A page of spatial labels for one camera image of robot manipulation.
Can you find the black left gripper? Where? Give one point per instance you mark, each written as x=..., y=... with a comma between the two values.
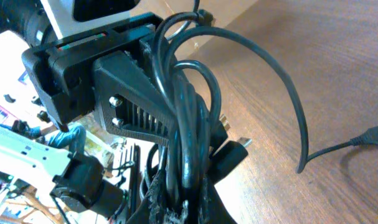
x=105, y=71

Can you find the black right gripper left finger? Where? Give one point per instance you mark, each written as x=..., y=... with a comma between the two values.
x=153, y=208

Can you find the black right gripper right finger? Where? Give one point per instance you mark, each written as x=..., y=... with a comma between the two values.
x=212, y=207

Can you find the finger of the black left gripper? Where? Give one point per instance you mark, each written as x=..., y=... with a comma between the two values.
x=225, y=155

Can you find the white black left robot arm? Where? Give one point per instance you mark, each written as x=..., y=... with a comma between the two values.
x=188, y=88

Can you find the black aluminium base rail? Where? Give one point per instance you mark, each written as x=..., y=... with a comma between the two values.
x=127, y=181

